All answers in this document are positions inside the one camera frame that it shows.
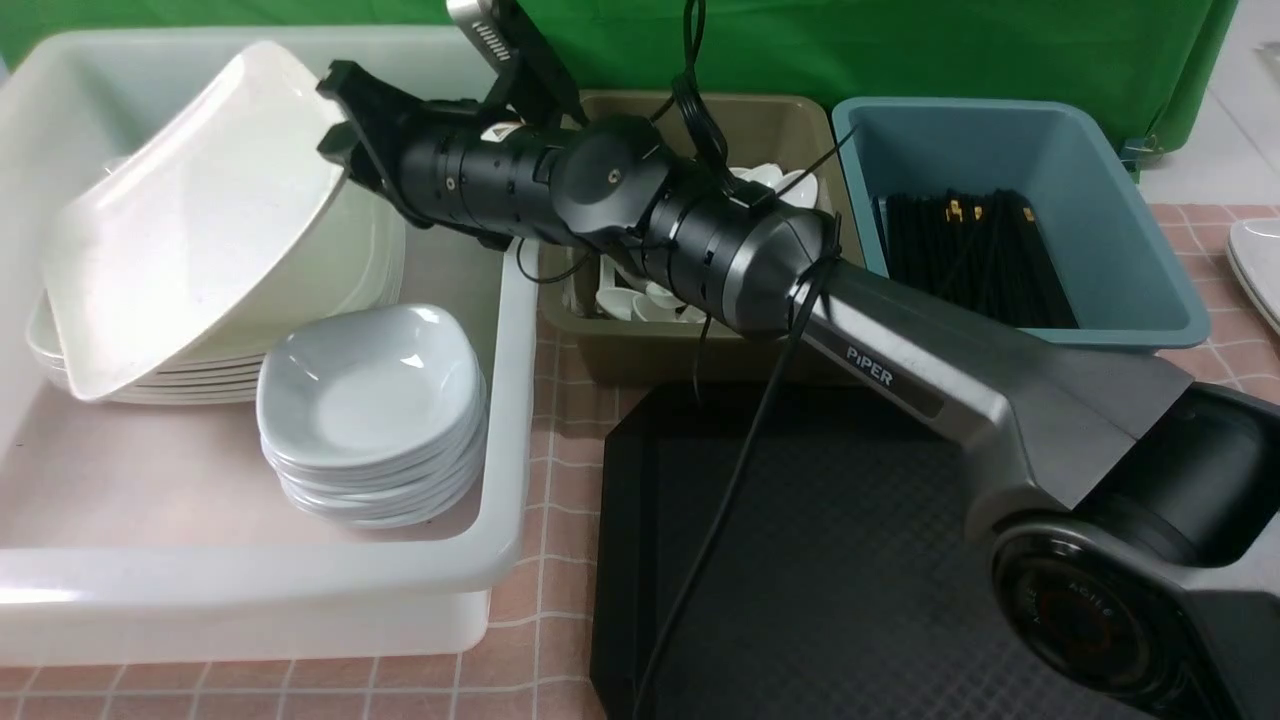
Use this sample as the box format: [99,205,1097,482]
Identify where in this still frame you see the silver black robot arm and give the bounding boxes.
[317,60,1277,719]

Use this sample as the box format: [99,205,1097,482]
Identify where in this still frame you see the pink checkered tablecloth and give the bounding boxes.
[0,193,1280,720]

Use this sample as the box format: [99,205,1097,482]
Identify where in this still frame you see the white plates at right edge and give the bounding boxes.
[1225,217,1279,336]

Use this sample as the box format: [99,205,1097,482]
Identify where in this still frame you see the pile of black chopsticks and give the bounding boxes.
[873,190,1079,331]

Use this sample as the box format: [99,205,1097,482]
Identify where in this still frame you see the olive green spoon bin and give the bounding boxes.
[538,88,865,387]

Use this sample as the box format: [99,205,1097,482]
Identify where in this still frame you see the large white plastic tub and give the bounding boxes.
[1,26,538,666]

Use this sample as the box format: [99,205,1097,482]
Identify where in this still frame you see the black plastic serving tray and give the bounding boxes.
[588,382,1280,720]

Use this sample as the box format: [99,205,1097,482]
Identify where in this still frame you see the blue chopstick bin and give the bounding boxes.
[831,97,1211,354]

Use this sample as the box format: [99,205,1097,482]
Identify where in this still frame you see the thin black cable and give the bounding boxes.
[630,0,861,720]

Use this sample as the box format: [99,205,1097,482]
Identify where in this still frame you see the large white square plate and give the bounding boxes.
[42,41,346,402]

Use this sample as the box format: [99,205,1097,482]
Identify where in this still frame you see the stack of white square plates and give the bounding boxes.
[26,182,406,404]

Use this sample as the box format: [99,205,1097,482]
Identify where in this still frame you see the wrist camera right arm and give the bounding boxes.
[445,1,589,128]

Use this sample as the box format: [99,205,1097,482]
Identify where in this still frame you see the stack of small white bowls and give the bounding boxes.
[255,304,488,530]

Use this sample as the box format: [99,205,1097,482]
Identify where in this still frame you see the green backdrop cloth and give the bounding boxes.
[3,1,1236,151]

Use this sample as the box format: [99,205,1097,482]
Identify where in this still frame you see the pile of white soup spoons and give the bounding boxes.
[593,163,820,325]

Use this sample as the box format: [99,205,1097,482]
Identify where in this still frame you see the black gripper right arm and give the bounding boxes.
[316,60,561,245]

